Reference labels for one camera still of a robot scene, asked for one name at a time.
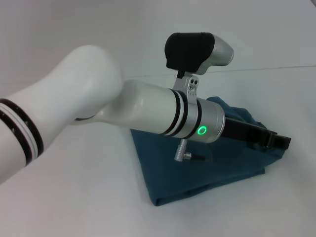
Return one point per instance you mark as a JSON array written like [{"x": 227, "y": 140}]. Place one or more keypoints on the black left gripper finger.
[{"x": 280, "y": 142}]

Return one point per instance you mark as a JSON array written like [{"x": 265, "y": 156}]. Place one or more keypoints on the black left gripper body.
[{"x": 244, "y": 133}]

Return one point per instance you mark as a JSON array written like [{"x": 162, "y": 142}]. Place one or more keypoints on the blue shirt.
[{"x": 197, "y": 177}]

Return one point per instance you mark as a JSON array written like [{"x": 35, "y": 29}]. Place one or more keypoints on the silver left elbow connector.
[{"x": 180, "y": 151}]

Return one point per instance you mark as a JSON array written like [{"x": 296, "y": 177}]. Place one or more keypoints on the silver left camera mount bracket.
[{"x": 188, "y": 85}]

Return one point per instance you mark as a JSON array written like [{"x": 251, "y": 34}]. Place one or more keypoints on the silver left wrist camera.
[{"x": 195, "y": 53}]

